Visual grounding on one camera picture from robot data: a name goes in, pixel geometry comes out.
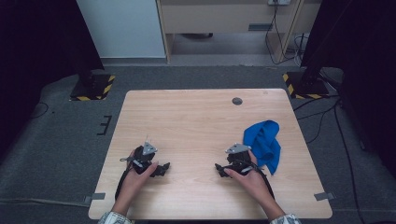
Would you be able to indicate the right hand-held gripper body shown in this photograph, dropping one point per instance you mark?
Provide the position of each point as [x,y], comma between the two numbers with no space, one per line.
[238,148]

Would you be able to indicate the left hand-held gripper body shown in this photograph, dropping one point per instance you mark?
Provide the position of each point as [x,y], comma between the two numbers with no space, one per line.
[146,149]

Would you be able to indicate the blue cloth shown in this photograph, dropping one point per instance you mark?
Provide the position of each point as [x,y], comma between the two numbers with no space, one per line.
[264,140]

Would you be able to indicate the person's left hand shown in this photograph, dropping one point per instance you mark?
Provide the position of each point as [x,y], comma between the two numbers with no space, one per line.
[134,185]

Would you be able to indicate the person's right hand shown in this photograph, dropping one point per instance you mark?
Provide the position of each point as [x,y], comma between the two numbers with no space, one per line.
[253,183]

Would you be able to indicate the grey round table grommet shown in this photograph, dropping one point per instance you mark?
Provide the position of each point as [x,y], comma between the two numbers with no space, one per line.
[237,101]

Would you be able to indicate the grey tape strip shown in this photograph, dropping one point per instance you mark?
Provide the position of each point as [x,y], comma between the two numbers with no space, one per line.
[323,196]
[96,196]

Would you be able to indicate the black stand base hazard stripes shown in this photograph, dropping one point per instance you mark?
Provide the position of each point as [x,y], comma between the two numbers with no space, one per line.
[306,87]
[93,88]

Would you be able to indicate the white panel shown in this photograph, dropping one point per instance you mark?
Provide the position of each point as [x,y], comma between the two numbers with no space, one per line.
[124,28]

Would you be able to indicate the light wooden cabinet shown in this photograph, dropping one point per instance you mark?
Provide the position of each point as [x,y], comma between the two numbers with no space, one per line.
[218,15]

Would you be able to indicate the black curtain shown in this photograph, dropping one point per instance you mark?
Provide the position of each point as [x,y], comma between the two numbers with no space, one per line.
[361,46]
[37,46]

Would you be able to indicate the white power strip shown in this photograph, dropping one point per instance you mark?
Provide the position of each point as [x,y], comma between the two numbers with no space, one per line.
[279,2]

